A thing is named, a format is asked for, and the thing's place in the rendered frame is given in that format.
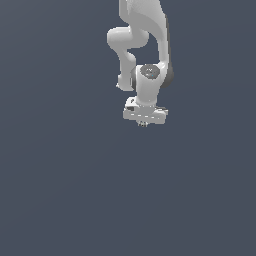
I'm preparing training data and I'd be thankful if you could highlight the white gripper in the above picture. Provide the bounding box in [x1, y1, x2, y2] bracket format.
[122, 96, 169, 128]

